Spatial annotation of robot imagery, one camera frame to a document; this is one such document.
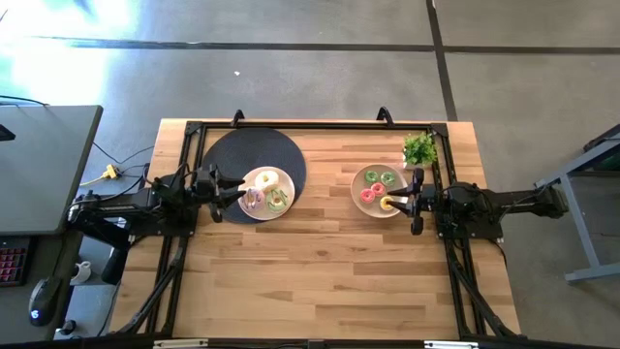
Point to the grey office desk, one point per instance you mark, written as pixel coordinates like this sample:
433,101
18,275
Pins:
39,145

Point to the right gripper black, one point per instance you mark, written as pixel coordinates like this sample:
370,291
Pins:
426,199

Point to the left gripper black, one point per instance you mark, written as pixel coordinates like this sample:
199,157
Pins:
206,186

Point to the small black round object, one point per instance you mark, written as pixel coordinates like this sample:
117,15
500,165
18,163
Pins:
68,327

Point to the black backlit keyboard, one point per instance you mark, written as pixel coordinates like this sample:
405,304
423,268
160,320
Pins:
13,262

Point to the dark office desk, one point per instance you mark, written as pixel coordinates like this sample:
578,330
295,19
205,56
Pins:
14,310

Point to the round black woven placemat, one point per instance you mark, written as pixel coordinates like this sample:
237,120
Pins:
252,150

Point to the small orange donut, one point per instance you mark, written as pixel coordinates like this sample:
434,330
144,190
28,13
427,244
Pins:
381,203

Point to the black flat desk device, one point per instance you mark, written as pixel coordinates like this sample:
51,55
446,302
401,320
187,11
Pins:
6,133

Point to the black computer mouse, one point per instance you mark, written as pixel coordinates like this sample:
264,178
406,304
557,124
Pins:
43,300

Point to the grey metal table frame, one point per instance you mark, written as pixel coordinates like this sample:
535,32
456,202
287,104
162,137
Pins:
576,228

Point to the small white cup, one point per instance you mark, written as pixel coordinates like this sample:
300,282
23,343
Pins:
80,274

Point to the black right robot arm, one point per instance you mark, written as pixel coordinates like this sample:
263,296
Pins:
513,199

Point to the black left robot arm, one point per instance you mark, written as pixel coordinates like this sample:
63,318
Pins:
121,206

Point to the yellow power plug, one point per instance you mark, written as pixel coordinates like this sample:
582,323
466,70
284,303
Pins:
112,171

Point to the large green frosted donut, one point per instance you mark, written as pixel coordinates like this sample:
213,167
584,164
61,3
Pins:
270,203

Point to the black aluminium table frame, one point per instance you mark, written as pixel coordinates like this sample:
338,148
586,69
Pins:
315,126

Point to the round white plate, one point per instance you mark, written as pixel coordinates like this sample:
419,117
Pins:
369,209
259,215

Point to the large white frosted donut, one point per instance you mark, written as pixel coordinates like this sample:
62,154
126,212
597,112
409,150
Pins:
260,183

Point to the small pink donut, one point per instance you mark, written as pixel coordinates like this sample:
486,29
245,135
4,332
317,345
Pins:
362,196
373,189

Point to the small green potted plant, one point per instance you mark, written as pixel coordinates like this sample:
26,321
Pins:
420,150

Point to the small green donut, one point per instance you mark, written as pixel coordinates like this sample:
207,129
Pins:
366,177
382,179

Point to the silver metal bracket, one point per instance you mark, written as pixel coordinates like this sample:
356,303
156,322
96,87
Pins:
179,343
450,344

